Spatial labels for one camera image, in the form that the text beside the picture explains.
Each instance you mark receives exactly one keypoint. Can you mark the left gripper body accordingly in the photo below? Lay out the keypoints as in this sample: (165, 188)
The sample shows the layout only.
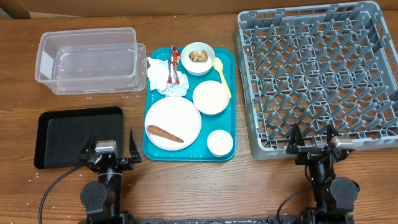
(122, 165)

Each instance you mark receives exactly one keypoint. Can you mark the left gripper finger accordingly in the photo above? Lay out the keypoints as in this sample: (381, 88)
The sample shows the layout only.
(90, 145)
(134, 152)

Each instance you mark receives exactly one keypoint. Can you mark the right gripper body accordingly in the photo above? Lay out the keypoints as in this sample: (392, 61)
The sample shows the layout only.
(308, 155)

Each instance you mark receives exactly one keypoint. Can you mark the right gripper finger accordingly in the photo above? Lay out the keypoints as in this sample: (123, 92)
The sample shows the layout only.
(332, 134)
(296, 138)

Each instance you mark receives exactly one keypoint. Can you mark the carrot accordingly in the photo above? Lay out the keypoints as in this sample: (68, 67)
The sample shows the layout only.
(162, 133)

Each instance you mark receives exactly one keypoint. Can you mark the white cup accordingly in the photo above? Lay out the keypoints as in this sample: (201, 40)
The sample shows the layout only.
(220, 143)

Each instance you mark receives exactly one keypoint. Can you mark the white napkin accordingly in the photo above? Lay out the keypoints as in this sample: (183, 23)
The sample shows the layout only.
(158, 75)

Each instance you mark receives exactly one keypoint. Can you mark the white bowl with rice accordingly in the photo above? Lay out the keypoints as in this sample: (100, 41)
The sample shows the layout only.
(210, 97)

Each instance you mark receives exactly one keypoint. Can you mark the red snack wrapper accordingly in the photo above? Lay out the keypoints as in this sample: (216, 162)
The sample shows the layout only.
(173, 63)

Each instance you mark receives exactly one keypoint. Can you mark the small white bowl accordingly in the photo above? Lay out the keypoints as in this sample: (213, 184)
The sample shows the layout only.
(197, 68)

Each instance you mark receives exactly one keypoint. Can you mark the brown food piece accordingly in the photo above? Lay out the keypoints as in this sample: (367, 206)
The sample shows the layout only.
(198, 56)

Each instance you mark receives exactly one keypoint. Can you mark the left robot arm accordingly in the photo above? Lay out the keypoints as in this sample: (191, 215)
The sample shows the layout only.
(102, 198)

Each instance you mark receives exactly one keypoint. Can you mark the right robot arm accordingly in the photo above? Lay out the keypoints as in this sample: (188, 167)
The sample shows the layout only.
(334, 196)

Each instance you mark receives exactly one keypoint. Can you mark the black waste tray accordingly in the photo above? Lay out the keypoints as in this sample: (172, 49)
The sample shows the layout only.
(61, 135)

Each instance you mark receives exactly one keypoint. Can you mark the grey dishwasher rack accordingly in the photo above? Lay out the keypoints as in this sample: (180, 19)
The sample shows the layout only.
(314, 66)

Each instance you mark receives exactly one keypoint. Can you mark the large white plate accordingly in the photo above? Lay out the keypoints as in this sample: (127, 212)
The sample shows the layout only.
(178, 116)

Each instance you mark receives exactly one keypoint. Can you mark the teal serving tray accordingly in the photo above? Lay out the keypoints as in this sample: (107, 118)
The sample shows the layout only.
(198, 150)

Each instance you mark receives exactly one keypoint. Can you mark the clear plastic bin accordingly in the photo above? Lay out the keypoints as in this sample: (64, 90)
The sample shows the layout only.
(89, 61)

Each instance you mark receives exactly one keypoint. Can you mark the yellow plastic spoon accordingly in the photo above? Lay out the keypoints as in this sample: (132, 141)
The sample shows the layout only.
(218, 66)

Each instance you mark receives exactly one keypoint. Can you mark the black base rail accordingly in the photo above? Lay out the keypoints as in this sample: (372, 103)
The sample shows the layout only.
(269, 220)

